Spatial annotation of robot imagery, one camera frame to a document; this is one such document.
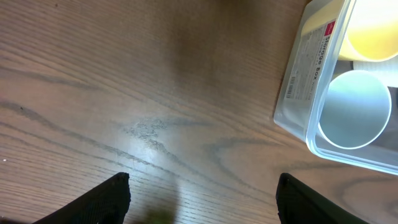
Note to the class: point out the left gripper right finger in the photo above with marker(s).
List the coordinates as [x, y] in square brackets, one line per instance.
[297, 203]

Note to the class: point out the grey-blue plastic cup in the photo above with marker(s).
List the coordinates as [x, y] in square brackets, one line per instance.
[356, 111]

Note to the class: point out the yellow plastic cup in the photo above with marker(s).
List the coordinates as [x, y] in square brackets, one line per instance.
[370, 34]

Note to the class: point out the white plastic cup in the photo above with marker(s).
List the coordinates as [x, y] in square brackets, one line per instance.
[386, 70]

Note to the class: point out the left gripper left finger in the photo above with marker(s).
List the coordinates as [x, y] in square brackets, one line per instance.
[106, 203]

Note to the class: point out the clear plastic storage container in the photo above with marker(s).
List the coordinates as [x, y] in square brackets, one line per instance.
[303, 93]

